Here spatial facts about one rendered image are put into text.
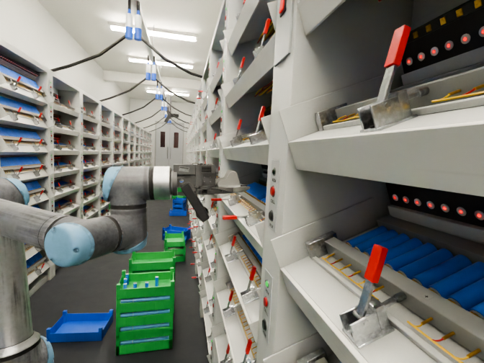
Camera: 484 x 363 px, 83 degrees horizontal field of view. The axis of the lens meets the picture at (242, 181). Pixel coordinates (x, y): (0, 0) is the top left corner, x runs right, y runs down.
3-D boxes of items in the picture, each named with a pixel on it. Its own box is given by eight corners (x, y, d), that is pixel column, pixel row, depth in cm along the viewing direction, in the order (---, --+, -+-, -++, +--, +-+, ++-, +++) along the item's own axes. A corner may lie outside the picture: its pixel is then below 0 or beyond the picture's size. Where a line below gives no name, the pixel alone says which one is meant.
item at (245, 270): (263, 364, 56) (242, 305, 54) (222, 256, 115) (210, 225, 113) (349, 320, 59) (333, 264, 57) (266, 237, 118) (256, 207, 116)
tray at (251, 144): (276, 166, 52) (253, 94, 50) (226, 159, 111) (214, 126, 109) (366, 132, 56) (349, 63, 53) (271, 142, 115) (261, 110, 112)
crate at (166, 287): (116, 299, 147) (116, 285, 147) (122, 282, 167) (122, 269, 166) (173, 294, 155) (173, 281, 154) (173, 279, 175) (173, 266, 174)
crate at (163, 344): (115, 355, 150) (115, 341, 150) (121, 332, 170) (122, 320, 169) (172, 348, 158) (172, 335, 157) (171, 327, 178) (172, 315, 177)
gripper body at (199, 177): (218, 165, 74) (171, 164, 71) (218, 196, 75) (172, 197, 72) (214, 163, 81) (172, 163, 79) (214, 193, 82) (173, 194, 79)
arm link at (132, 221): (94, 255, 69) (93, 205, 69) (129, 243, 80) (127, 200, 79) (123, 259, 66) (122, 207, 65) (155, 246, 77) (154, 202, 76)
